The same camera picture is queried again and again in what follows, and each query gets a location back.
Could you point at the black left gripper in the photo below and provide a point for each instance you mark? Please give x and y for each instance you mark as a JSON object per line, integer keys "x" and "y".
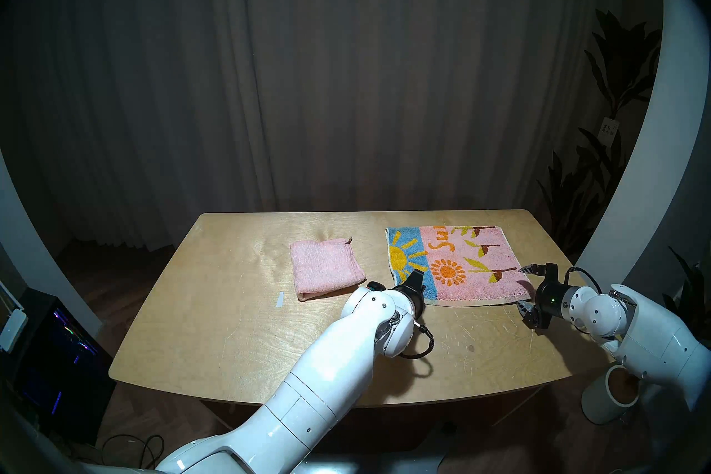
{"x": 415, "y": 303}

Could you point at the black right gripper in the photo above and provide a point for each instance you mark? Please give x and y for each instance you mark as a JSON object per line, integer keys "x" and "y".
{"x": 549, "y": 301}

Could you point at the sun and flower print towel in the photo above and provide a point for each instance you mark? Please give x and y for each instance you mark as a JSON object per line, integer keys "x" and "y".
{"x": 472, "y": 256}

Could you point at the plain pink towel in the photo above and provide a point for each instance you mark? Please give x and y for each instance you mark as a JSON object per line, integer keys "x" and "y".
{"x": 325, "y": 270}

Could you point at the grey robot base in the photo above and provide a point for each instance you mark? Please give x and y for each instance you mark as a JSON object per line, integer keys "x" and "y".
{"x": 389, "y": 464}

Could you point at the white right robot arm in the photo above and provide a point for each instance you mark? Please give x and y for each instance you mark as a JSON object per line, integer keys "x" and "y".
{"x": 655, "y": 339}

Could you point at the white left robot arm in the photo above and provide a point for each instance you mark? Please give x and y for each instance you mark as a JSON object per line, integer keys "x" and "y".
{"x": 322, "y": 384}

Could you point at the tall dark leafy plant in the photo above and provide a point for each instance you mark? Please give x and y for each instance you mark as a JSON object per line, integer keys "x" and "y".
{"x": 589, "y": 195}

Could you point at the white round plant pot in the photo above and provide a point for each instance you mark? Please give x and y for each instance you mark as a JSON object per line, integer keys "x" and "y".
{"x": 600, "y": 406}

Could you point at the white tape strip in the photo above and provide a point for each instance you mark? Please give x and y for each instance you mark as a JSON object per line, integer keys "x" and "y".
{"x": 280, "y": 299}

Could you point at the dark plant in white pot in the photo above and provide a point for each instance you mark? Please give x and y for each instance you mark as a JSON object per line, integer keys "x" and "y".
{"x": 697, "y": 295}

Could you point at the white paper plant tag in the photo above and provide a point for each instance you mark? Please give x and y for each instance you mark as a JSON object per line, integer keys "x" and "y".
{"x": 609, "y": 132}

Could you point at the grey pleated curtain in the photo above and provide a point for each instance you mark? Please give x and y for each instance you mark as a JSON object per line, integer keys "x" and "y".
{"x": 344, "y": 67}

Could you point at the black computer tower with lights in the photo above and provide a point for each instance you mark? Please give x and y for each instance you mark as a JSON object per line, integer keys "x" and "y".
{"x": 55, "y": 367}

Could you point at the small white box device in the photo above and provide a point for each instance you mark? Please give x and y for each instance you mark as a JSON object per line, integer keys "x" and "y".
{"x": 12, "y": 330}

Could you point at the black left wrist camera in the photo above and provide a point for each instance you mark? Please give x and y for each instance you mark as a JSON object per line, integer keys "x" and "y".
{"x": 376, "y": 286}

